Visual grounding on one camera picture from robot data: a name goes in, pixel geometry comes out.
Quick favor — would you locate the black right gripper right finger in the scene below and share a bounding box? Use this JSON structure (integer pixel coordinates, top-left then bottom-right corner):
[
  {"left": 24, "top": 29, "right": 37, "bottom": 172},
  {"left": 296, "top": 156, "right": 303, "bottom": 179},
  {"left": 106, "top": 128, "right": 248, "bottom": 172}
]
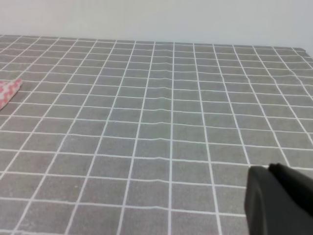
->
[{"left": 268, "top": 164, "right": 313, "bottom": 208}]

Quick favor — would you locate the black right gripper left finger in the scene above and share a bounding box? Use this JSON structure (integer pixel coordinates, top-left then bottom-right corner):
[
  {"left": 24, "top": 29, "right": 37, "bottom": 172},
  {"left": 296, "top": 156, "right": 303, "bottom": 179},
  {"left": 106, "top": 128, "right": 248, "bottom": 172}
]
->
[{"left": 244, "top": 166, "right": 313, "bottom": 235}]

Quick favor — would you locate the pink white wavy towel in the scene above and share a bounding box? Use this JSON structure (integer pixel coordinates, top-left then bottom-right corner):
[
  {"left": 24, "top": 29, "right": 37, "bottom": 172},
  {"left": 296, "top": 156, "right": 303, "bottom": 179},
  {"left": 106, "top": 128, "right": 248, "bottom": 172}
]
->
[{"left": 0, "top": 78, "right": 23, "bottom": 110}]

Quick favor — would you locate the grey checked tablecloth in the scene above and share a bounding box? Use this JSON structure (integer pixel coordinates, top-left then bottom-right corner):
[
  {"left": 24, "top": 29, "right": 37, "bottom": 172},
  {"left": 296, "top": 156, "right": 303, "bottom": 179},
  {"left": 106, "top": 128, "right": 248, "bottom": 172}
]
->
[{"left": 0, "top": 35, "right": 313, "bottom": 235}]

